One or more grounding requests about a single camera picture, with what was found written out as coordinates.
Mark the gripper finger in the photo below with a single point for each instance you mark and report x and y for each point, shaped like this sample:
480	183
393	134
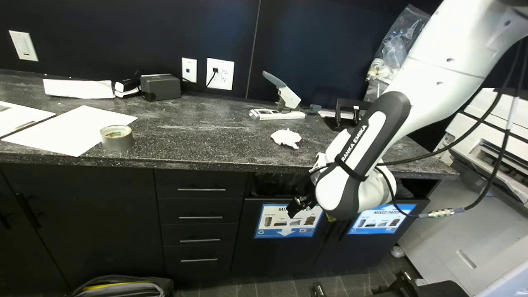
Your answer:
298	205

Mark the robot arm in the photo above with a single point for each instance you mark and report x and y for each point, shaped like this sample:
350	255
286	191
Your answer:
445	62

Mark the black rubbish bin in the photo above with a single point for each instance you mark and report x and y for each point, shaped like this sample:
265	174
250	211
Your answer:
268	255
371	247

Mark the crumpled white tissue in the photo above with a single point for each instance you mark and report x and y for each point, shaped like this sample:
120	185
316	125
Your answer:
285	137

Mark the large white grey stapler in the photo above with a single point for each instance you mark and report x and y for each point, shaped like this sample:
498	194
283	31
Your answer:
280	111

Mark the drawer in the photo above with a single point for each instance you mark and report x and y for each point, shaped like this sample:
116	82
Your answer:
198	208
198	233
198	270
198	181

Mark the black hole punch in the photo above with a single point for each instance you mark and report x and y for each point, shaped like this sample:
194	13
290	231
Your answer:
346	113

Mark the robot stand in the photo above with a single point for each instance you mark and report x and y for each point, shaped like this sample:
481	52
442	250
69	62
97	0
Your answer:
420	286

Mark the black electric pencil sharpener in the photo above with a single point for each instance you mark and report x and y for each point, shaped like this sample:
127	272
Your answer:
161	87

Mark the clear plastic bag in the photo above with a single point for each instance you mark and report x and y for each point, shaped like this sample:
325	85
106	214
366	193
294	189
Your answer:
398	45

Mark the black cabinet door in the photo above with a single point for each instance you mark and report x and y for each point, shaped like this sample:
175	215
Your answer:
99	222
20	264

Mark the white office printer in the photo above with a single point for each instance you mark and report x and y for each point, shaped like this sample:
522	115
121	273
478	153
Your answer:
495	140

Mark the white paper sheet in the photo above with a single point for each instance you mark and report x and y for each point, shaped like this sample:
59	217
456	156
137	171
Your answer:
70	130

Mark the folded white paper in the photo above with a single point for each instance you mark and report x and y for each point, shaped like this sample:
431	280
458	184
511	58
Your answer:
78	88

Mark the clipboard with white paper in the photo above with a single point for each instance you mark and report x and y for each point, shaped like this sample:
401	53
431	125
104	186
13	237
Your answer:
16	115

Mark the white wall power socket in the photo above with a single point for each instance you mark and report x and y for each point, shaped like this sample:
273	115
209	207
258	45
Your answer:
225	74

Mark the small white wall plate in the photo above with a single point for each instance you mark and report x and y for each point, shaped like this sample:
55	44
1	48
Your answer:
189	70

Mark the grey duct tape roll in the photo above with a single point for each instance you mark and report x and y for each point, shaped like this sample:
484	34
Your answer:
116	140

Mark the white wall switch plate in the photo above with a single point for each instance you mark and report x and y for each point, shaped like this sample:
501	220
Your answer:
23	45

